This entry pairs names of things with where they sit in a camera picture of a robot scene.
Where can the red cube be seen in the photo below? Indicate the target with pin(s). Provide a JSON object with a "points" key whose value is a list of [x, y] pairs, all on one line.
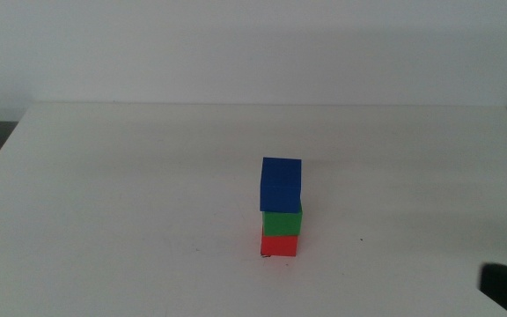
{"points": [[279, 245]]}

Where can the blue cube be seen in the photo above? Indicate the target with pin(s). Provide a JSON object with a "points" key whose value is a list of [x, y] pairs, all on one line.
{"points": [[281, 185]]}

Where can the green cube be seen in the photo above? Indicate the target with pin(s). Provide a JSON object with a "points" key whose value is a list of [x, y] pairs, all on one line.
{"points": [[282, 223]]}

